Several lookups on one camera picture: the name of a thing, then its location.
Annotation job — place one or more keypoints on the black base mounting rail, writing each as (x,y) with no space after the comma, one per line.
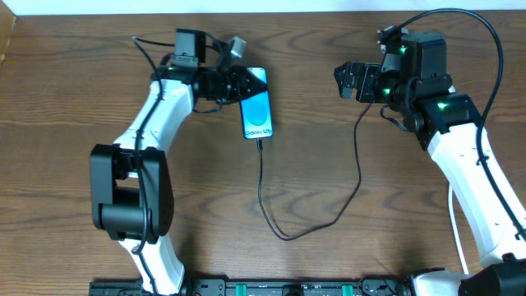
(218,287)

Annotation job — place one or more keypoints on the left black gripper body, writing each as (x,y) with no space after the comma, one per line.
(234,85)

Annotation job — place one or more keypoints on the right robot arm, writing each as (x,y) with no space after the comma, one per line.
(412,79)

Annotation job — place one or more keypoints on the blue Galaxy smartphone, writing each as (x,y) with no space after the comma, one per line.
(256,112)

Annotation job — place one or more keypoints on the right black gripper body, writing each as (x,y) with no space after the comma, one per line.
(366,82)

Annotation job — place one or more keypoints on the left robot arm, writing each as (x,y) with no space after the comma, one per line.
(131,190)

